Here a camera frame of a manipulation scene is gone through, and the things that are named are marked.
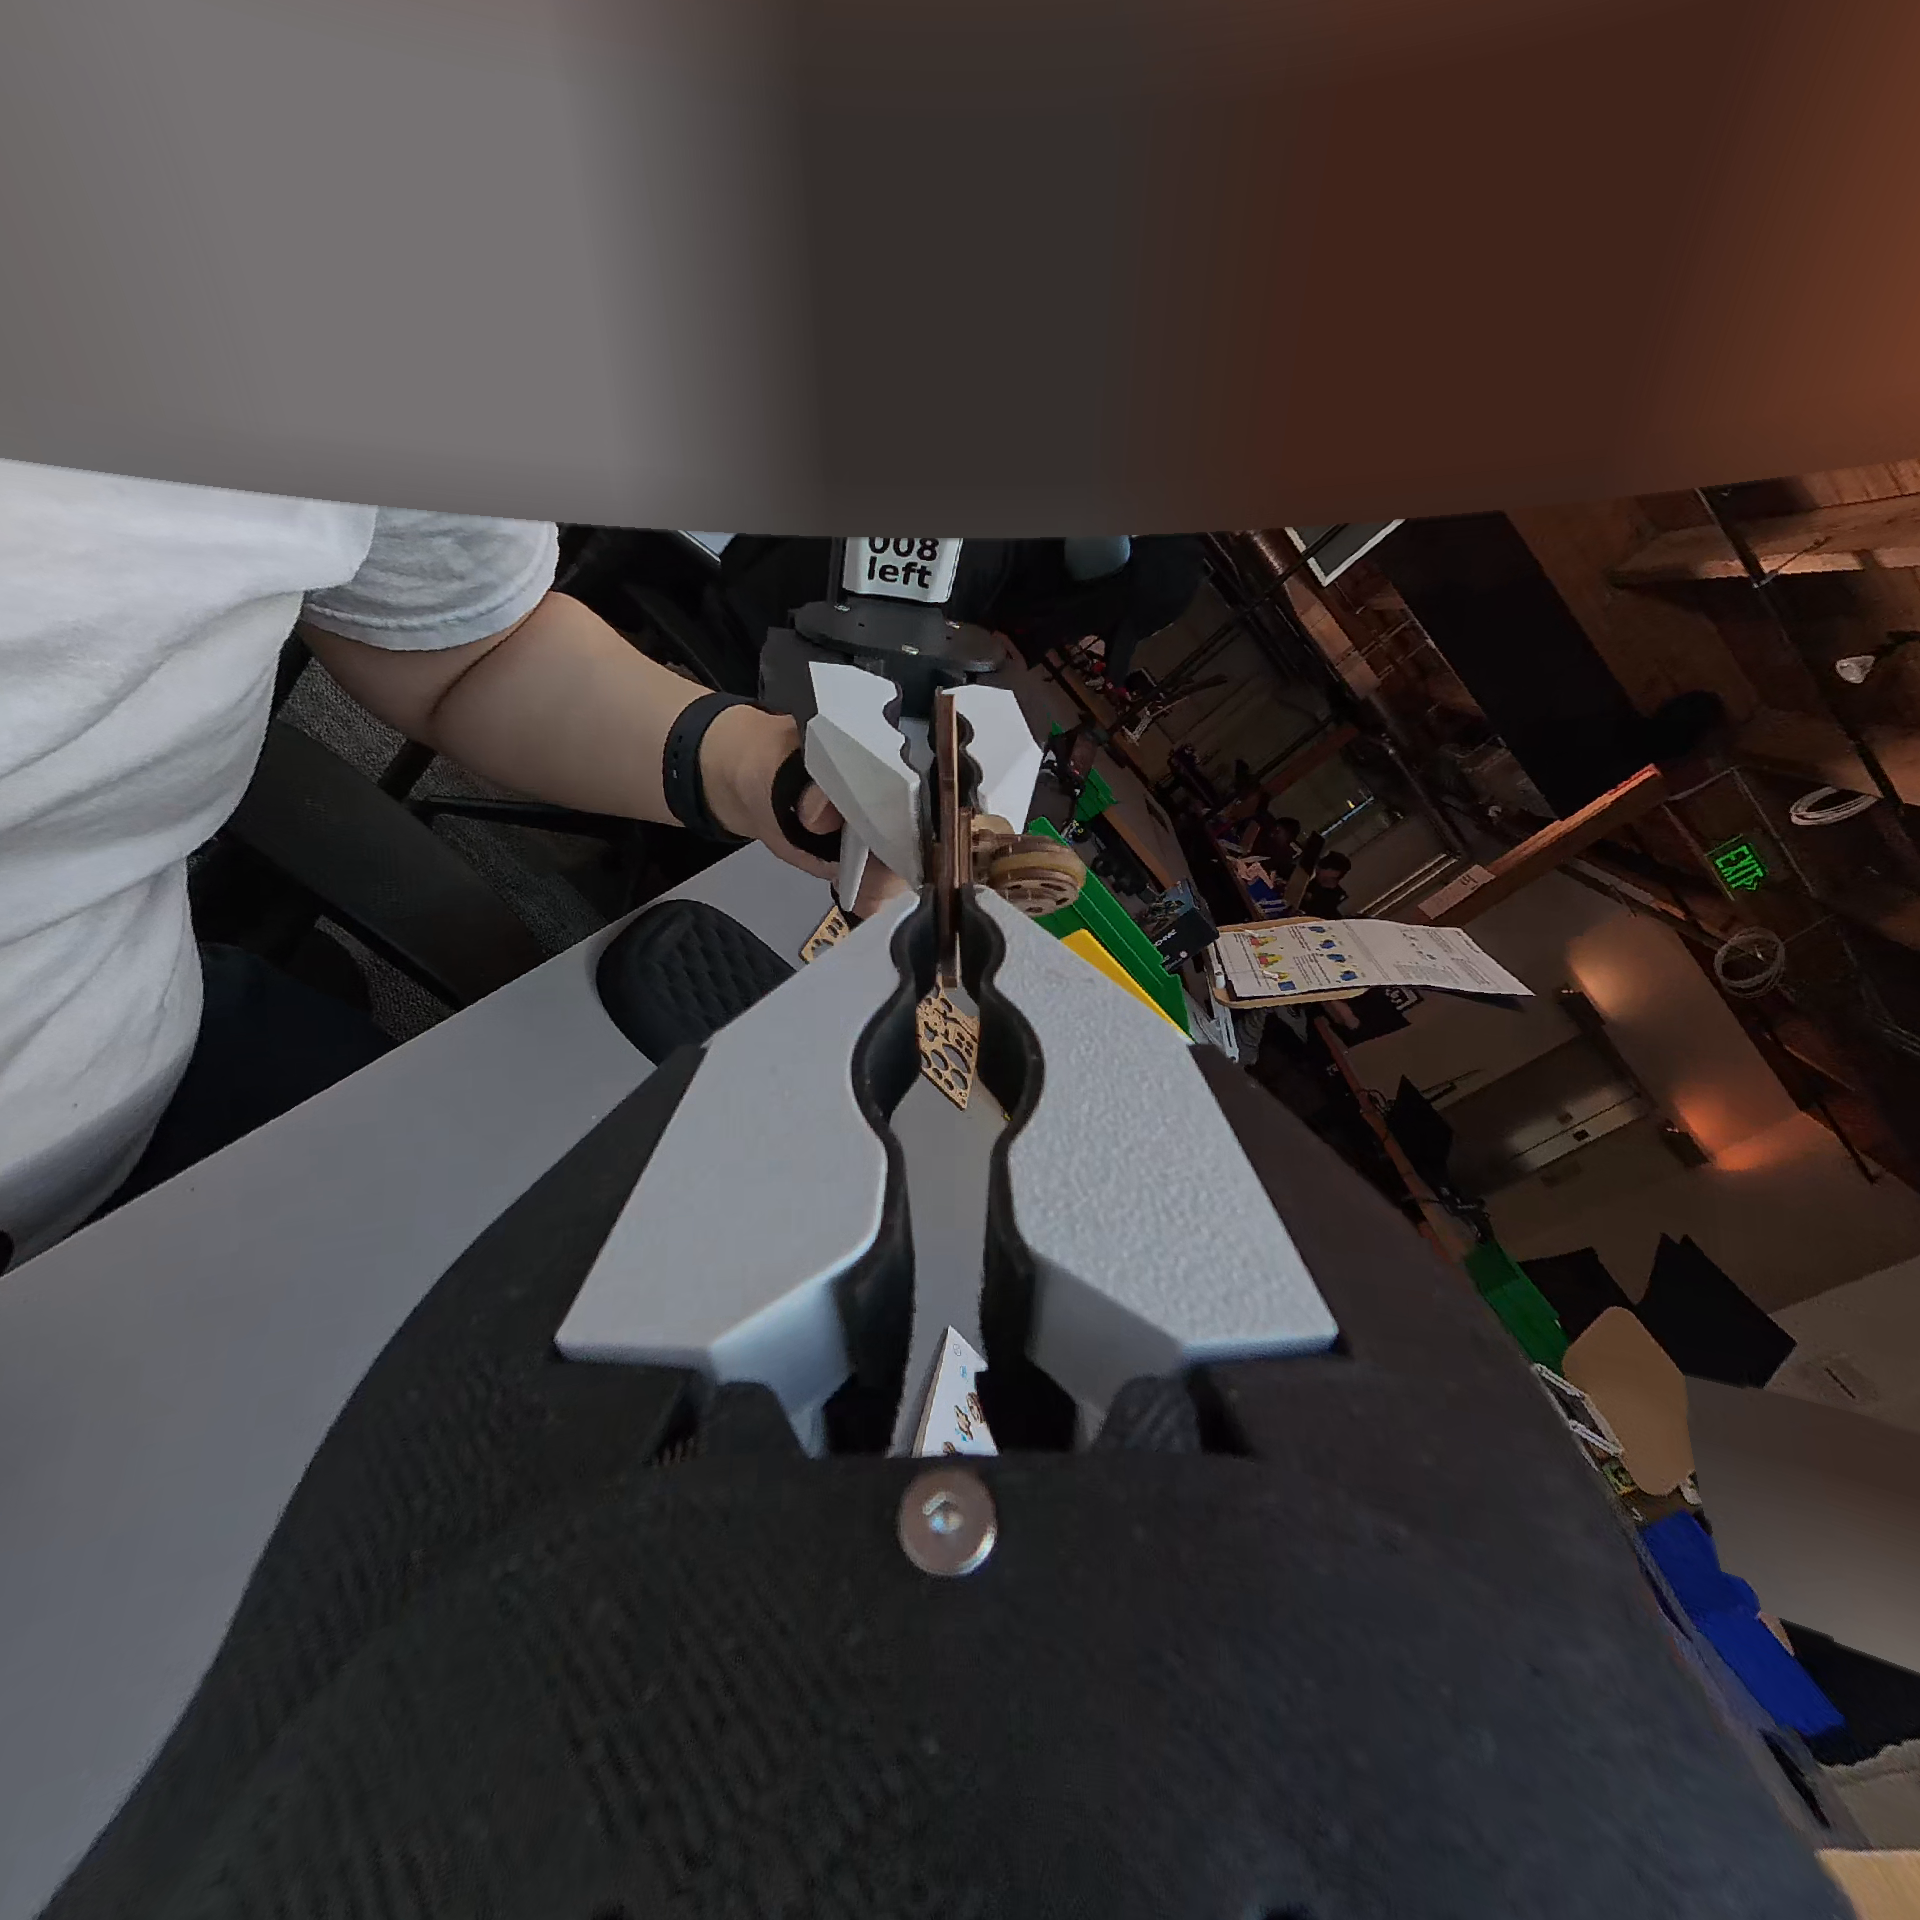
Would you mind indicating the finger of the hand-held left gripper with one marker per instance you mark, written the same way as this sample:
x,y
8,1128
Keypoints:
x,y
860,764
1009,750

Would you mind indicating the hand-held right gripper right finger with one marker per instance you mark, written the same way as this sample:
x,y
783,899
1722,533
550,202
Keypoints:
x,y
1154,1181

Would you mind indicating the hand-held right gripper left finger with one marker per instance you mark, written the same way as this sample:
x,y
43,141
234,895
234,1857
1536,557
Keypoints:
x,y
746,1181

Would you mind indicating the wooden model wheel part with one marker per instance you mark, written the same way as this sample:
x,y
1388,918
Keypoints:
x,y
1038,871

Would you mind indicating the person's left forearm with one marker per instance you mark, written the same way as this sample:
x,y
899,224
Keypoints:
x,y
530,694

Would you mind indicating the black model kit box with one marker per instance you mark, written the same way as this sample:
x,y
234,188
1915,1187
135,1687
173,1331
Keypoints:
x,y
1182,930

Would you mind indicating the person's left hand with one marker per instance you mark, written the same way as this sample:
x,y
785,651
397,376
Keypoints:
x,y
761,783

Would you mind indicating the black wristband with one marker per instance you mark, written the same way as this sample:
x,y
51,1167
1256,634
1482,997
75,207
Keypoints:
x,y
691,764

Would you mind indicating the yellow plastic bin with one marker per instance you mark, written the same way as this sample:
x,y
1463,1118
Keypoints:
x,y
1129,986

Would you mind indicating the tan wooden clipboard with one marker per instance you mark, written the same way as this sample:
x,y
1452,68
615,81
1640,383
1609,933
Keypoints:
x,y
1263,997

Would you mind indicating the black chair armrest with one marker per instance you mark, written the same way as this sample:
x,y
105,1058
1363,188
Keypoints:
x,y
684,975

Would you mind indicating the plywood sheet with cutouts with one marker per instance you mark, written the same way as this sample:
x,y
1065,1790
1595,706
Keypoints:
x,y
948,1058

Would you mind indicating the printed assembly instruction sheet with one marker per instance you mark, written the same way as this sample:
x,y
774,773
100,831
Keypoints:
x,y
954,1405

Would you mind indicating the printed paper on clipboard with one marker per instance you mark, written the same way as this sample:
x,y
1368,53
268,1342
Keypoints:
x,y
1382,962

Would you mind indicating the black seat chair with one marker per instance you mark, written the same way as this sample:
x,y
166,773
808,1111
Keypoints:
x,y
374,886

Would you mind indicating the tan rounded board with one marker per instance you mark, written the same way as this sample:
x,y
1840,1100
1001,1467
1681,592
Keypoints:
x,y
1629,1396

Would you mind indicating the green exit sign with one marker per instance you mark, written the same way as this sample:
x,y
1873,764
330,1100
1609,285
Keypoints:
x,y
1735,868

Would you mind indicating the blue plastic bin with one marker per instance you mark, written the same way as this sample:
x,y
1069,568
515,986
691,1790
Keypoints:
x,y
1725,1632

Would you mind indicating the cardboard box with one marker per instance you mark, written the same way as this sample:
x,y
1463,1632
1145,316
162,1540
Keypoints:
x,y
1879,1876

